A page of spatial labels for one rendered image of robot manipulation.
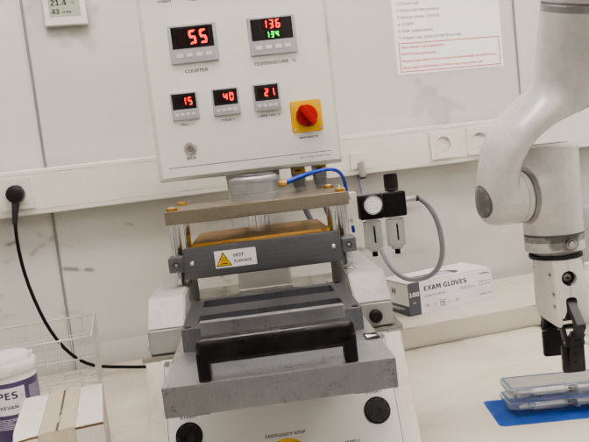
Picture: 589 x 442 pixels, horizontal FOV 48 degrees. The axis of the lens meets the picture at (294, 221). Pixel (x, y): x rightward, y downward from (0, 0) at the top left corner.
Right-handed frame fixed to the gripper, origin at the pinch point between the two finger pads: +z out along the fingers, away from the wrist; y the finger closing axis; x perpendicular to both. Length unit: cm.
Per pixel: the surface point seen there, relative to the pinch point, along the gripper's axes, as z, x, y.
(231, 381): -14, 44, -39
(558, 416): 7.9, 2.6, -3.6
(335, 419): -0.2, 34.9, -16.4
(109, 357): 7, 86, 51
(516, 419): 7.9, 8.6, -3.3
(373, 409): -1.1, 29.9, -16.5
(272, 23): -57, 38, 20
